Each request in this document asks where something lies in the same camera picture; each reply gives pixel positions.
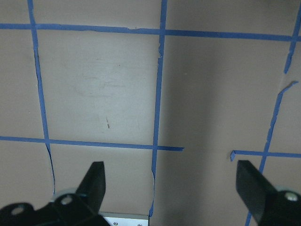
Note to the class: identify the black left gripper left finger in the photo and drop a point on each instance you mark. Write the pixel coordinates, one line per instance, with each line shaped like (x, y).
(80, 208)

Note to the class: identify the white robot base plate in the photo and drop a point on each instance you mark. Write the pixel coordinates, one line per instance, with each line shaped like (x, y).
(122, 219)

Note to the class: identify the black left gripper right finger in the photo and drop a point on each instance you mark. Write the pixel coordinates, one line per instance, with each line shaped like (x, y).
(268, 206)

